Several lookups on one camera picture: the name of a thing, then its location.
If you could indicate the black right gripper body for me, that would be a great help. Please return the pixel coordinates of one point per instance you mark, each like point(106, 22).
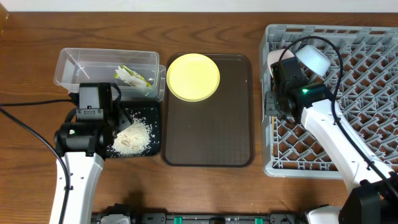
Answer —
point(269, 104)

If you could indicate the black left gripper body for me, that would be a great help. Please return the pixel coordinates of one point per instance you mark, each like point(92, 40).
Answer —
point(125, 117)

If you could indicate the pile of rice leftovers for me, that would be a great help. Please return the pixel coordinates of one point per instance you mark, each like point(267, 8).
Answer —
point(133, 140)

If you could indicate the pink white bowl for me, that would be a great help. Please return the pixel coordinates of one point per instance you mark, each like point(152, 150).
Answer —
point(274, 56)

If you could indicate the green white food wrapper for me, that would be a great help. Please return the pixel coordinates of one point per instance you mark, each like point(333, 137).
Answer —
point(131, 77)

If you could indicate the white green cup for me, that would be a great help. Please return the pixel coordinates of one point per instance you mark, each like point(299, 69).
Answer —
point(314, 59)

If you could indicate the wooden chopstick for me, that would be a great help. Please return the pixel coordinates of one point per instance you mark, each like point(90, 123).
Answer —
point(272, 136)

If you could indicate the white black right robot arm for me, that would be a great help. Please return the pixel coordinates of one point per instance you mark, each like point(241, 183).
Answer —
point(371, 184)

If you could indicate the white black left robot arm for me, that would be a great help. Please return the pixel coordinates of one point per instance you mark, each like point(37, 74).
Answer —
point(81, 144)

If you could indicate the black waste tray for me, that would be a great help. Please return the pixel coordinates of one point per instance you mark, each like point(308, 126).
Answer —
point(152, 115)

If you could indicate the clear plastic waste bin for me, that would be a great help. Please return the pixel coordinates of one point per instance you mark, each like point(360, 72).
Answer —
point(79, 65)

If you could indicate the grey plastic dishwasher rack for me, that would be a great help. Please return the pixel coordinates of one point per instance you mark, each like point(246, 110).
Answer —
point(364, 72)

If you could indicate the brown serving tray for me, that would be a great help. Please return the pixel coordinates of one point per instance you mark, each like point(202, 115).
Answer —
point(217, 131)

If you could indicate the yellow plate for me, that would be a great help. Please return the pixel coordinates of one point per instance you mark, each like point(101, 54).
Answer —
point(193, 77)

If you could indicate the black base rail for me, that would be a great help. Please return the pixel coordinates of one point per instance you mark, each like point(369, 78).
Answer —
point(121, 213)

